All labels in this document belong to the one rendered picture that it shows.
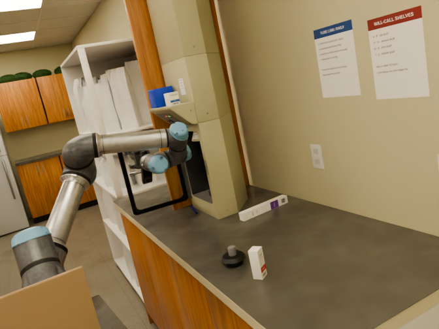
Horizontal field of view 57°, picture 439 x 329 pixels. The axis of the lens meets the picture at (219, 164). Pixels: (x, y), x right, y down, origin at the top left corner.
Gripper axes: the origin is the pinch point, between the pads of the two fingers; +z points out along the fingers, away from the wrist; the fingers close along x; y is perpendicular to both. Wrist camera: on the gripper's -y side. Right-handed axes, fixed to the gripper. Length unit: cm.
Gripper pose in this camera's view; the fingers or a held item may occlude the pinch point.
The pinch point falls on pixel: (136, 162)
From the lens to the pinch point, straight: 199.6
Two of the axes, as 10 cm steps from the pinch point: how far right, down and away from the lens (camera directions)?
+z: -4.7, -0.9, 8.8
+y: -2.2, -9.5, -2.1
